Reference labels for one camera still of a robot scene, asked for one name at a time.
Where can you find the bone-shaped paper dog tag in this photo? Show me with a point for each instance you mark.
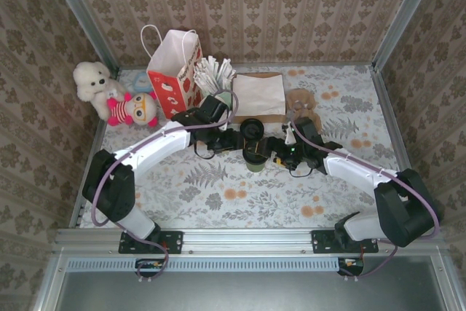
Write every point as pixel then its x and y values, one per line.
pixel 112 93

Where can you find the pink striped plush doll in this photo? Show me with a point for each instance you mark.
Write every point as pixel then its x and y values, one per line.
pixel 140 109

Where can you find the black connector box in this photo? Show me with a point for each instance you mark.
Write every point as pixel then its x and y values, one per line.
pixel 149 264
pixel 351 263

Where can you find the black plastic cup lid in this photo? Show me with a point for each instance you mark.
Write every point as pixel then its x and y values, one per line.
pixel 251 129

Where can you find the light blue alarm clock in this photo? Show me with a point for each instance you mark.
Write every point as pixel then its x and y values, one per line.
pixel 140 83

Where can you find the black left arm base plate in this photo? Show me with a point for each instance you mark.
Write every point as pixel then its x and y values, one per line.
pixel 174 242

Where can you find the white plush dog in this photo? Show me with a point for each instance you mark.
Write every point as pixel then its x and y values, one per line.
pixel 91 78

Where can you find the green paper coffee cup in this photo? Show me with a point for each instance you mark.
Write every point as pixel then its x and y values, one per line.
pixel 256 166

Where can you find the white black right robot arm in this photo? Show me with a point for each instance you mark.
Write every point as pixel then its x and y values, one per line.
pixel 356 172

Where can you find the brown paper sheet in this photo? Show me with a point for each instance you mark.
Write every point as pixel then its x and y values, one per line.
pixel 269 119

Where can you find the aluminium frame post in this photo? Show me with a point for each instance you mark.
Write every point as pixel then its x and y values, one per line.
pixel 404 16
pixel 83 16

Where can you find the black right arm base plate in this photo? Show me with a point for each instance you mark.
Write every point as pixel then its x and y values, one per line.
pixel 322 242

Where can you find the bundle of wrapped straws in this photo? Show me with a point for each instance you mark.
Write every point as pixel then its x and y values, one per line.
pixel 211 74

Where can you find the grey metal sheet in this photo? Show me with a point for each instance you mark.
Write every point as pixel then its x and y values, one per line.
pixel 255 293

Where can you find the floral table cover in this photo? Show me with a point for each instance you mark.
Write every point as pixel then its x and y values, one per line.
pixel 255 198

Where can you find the aluminium frame rail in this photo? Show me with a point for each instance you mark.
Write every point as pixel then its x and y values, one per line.
pixel 327 65
pixel 247 242
pixel 390 118

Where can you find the red paper gift bag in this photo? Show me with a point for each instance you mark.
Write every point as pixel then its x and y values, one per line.
pixel 167 85

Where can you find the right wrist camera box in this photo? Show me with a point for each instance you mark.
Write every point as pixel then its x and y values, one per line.
pixel 288 136

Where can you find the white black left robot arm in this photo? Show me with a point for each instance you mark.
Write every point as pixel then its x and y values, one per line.
pixel 156 143

